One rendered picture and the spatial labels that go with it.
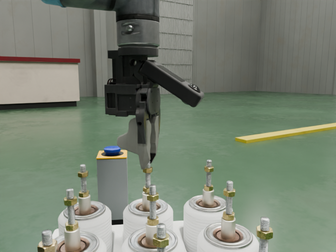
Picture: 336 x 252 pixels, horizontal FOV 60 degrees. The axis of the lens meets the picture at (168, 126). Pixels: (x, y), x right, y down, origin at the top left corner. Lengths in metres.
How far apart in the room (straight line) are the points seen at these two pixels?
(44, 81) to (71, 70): 0.47
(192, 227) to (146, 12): 0.39
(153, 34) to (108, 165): 0.33
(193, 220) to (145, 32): 0.34
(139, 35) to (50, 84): 4.77
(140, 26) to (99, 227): 0.35
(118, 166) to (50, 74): 4.60
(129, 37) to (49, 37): 7.40
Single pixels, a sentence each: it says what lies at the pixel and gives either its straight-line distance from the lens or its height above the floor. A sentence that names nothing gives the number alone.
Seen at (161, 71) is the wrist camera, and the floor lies 0.51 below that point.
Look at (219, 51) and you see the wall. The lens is 10.33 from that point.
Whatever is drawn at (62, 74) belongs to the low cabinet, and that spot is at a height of 0.54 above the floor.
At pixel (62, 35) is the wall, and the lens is 7.95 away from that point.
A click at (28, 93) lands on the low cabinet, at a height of 0.25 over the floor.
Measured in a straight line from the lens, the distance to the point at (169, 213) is 0.56.
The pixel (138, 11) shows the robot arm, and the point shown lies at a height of 0.60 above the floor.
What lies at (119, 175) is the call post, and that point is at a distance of 0.70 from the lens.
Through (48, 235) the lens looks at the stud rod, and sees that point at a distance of 0.34.
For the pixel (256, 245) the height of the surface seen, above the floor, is 0.25.
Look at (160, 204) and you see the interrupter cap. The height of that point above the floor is 0.25.
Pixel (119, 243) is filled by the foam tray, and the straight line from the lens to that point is 0.61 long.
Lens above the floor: 0.50
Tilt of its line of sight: 9 degrees down
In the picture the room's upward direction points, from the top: straight up
